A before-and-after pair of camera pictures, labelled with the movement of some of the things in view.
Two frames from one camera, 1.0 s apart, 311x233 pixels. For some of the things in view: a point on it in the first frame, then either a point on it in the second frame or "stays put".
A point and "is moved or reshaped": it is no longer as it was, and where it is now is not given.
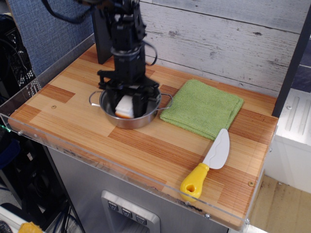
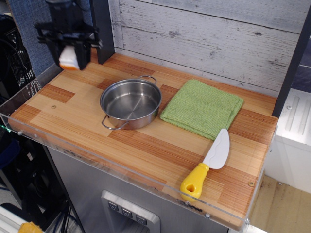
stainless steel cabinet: x=106 y=202 stays put
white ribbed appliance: x=289 y=159 stays put
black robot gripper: x=129 y=72 -> x=67 y=26
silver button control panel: x=123 y=216 stays put
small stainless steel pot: x=161 y=102 is moved or reshaped
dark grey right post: x=301 y=46 stays put
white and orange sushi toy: x=125 y=108 -> x=68 y=58
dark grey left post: x=101 y=18 stays put
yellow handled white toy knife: x=191 y=189 stays put
